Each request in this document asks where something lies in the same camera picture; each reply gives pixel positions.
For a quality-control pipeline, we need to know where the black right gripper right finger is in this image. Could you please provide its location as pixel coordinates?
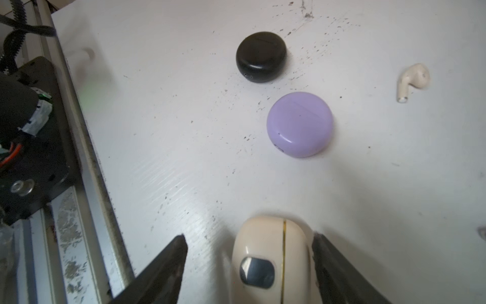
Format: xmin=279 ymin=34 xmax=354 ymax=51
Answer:
xmin=311 ymin=233 xmax=390 ymax=304

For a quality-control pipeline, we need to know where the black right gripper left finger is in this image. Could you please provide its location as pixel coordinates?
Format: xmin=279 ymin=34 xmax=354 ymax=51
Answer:
xmin=110 ymin=234 xmax=188 ymax=303

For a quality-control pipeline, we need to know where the cream earbud charging case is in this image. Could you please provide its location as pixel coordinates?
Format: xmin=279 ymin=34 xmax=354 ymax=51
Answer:
xmin=230 ymin=216 xmax=311 ymax=303

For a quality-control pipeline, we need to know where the cream earbud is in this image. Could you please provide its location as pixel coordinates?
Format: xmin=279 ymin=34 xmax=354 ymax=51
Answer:
xmin=397 ymin=63 xmax=431 ymax=103

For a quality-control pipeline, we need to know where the purple earbud charging case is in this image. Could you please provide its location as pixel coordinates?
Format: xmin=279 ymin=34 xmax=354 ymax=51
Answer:
xmin=267 ymin=92 xmax=334 ymax=158

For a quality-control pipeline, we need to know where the black earbud charging case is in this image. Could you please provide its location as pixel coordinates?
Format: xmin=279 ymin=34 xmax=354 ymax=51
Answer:
xmin=235 ymin=32 xmax=287 ymax=83

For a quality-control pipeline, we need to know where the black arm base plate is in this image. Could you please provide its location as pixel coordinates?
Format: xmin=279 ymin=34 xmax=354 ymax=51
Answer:
xmin=1 ymin=56 xmax=78 ymax=225

